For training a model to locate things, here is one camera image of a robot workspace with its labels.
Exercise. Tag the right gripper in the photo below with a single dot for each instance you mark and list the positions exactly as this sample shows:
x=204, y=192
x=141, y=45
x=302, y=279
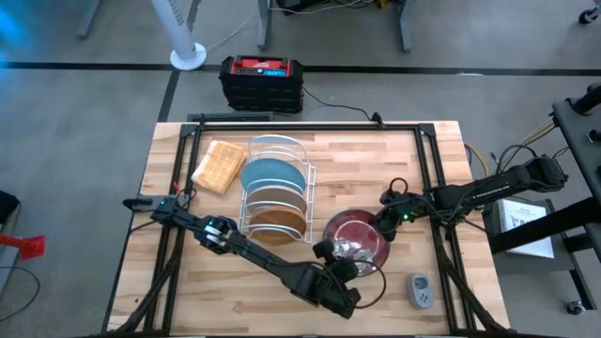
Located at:
x=399, y=213

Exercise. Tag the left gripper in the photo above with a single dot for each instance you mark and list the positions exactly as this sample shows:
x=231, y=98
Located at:
x=345, y=271

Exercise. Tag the red floral plate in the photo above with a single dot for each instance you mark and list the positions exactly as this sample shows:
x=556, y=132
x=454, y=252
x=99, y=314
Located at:
x=357, y=230

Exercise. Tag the brown wooden plate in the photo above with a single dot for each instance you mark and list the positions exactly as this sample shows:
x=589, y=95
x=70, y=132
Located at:
x=277, y=220

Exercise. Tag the plain beige plate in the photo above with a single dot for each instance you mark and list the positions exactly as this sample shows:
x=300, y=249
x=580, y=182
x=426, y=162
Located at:
x=277, y=197

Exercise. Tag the teal patterned plate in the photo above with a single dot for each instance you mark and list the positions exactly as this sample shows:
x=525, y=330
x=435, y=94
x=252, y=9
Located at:
x=272, y=173

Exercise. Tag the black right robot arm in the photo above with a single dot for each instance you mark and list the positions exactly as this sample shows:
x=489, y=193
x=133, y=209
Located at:
x=488, y=190

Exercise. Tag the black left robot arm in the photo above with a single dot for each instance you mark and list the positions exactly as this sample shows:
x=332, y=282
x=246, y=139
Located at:
x=263, y=256

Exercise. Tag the small grey plug device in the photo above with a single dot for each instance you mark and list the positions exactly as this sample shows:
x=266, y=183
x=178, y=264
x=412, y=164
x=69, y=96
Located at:
x=420, y=291

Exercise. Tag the grey side tray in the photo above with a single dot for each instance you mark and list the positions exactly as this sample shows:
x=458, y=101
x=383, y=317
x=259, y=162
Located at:
x=521, y=265

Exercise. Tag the white paper manual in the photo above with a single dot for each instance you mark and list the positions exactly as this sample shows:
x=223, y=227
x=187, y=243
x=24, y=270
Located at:
x=526, y=230

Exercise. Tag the black ribbed bar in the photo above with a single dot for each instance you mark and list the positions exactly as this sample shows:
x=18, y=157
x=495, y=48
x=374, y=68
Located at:
x=230, y=116

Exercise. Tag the red black power station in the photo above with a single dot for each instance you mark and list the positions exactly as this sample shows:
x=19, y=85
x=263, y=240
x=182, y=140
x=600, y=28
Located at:
x=260, y=89

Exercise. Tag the grey desk leg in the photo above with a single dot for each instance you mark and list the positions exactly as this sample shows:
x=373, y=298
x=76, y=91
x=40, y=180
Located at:
x=264, y=28
x=406, y=28
x=87, y=23

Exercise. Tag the black caster wheel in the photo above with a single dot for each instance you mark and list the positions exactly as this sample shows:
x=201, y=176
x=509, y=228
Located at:
x=575, y=308
x=589, y=16

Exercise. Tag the black equipment stand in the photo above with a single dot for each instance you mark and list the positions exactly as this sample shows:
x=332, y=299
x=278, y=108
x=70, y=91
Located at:
x=577, y=136

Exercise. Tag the white tower fan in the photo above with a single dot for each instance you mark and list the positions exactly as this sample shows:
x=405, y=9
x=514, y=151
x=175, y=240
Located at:
x=188, y=56

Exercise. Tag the red plastic object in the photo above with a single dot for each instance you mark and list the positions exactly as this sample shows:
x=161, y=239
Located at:
x=28, y=245

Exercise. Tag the dark storage bin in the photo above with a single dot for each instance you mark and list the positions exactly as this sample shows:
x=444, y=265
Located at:
x=7, y=211

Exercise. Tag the black aluminium table frame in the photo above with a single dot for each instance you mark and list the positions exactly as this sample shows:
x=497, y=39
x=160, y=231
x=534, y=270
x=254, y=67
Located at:
x=305, y=127

